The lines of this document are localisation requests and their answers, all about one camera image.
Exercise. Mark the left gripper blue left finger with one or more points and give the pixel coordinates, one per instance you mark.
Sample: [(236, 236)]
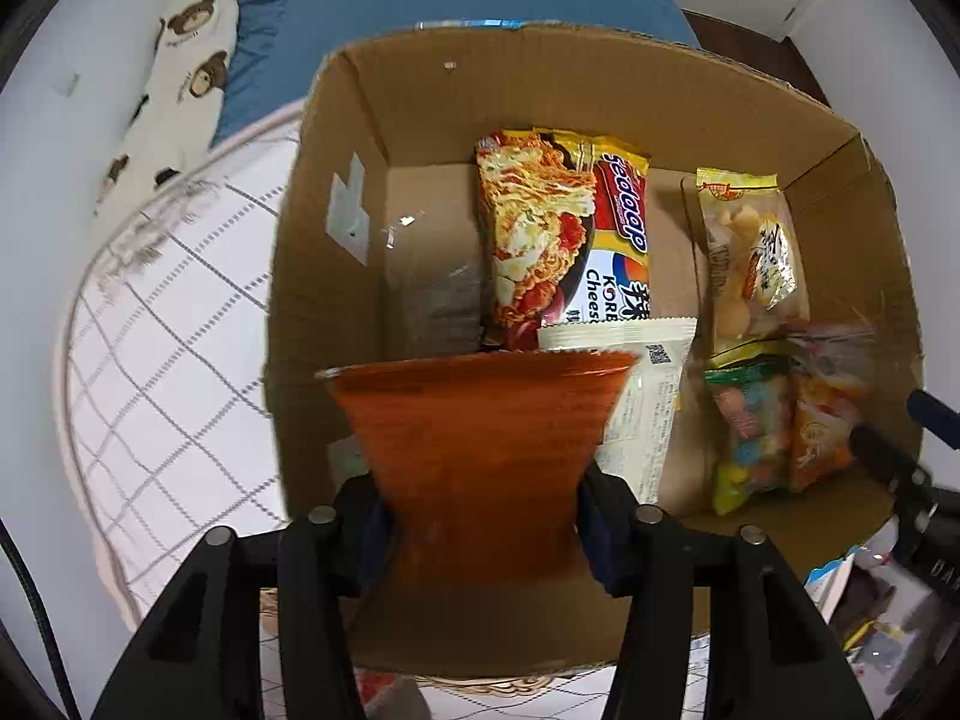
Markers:
[(364, 534)]

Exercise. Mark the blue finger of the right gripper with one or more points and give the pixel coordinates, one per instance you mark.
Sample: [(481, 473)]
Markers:
[(887, 464), (935, 416)]

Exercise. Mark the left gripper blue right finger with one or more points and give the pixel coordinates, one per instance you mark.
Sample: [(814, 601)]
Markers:
[(605, 514)]

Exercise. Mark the grey white snack packet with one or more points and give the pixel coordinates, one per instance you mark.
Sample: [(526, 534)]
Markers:
[(637, 435)]

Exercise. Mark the orange panda snack bag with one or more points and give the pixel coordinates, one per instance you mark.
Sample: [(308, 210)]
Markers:
[(832, 372)]

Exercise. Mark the colourful candy ball bag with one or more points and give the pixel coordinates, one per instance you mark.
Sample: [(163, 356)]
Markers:
[(755, 399)]

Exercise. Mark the yellow clear cake packet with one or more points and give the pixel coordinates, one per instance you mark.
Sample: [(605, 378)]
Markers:
[(755, 270)]

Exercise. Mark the yellow red noodle packet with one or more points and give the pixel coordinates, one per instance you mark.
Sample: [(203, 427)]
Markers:
[(563, 218)]

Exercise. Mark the clutter on floor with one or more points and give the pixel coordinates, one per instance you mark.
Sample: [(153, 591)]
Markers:
[(890, 625)]

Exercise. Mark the white quilted floral blanket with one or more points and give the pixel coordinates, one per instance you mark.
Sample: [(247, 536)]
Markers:
[(162, 413)]

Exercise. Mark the blue milk cardboard box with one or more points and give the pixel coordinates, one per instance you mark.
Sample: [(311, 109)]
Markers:
[(394, 121)]

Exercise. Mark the white bear print bolster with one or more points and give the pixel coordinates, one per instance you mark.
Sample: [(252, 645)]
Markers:
[(173, 125)]

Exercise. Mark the white wall socket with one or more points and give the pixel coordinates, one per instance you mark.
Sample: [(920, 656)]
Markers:
[(65, 83)]

